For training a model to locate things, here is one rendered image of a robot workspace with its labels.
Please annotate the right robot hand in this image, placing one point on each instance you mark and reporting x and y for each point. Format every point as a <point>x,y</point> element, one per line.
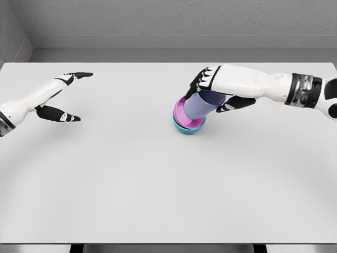
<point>231,79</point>

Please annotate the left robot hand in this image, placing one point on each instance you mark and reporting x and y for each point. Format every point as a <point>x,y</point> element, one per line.
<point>46,90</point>

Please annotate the lavender cup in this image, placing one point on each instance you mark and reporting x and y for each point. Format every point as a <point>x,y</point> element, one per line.
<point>202,104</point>

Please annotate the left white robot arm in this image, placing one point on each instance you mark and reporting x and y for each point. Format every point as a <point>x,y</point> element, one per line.
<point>16,107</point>

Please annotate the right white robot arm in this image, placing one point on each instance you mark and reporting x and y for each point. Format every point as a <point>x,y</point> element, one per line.
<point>297,88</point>

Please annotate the pink bowl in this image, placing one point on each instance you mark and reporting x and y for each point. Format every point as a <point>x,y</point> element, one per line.
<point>184,118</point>

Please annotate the teal bowl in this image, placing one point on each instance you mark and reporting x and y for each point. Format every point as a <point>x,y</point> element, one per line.
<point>188,129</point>

